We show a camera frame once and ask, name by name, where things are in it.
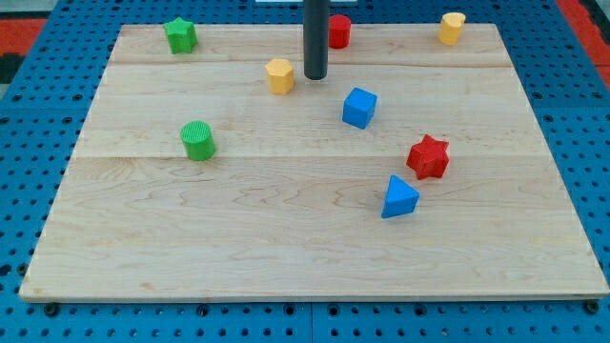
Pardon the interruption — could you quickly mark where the red star block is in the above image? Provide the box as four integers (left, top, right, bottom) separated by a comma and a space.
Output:
406, 134, 450, 180

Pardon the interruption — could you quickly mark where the light wooden board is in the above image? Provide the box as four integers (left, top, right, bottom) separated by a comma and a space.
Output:
20, 24, 609, 303

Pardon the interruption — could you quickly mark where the yellow heart block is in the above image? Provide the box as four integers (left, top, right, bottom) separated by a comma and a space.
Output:
437, 12, 466, 46

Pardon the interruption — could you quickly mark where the green cylinder block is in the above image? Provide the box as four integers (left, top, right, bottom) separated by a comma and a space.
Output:
180, 121, 215, 161

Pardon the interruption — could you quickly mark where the blue triangle block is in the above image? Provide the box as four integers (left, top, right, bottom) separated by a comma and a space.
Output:
381, 174, 420, 219

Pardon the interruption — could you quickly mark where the yellow hexagon block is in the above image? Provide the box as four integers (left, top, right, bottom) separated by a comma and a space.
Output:
265, 58, 295, 94

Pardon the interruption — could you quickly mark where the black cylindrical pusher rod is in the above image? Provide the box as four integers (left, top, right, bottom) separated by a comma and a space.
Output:
303, 0, 330, 80

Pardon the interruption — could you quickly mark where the blue cube block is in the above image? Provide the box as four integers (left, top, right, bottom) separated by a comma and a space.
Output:
341, 88, 377, 130

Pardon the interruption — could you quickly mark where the red cylinder block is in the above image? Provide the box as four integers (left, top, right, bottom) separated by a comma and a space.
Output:
329, 14, 352, 50

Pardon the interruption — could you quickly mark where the green star block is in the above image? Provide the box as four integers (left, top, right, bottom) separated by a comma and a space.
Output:
163, 17, 198, 54

